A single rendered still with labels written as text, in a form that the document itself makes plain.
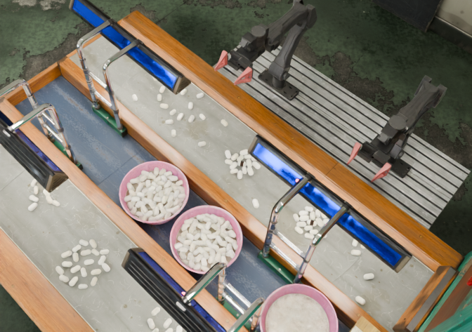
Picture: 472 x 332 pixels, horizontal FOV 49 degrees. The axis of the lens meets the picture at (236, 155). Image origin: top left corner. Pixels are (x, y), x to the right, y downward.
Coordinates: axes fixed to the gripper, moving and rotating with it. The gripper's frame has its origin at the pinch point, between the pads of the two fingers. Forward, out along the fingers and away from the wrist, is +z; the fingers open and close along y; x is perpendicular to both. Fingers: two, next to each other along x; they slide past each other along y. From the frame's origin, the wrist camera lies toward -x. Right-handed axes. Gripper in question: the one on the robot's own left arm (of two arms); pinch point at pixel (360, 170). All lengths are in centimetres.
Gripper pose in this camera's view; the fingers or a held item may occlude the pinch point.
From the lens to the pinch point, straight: 179.0
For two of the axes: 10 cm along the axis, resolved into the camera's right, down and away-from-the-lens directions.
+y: 7.5, 5.8, -3.1
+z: -6.6, 6.4, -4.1
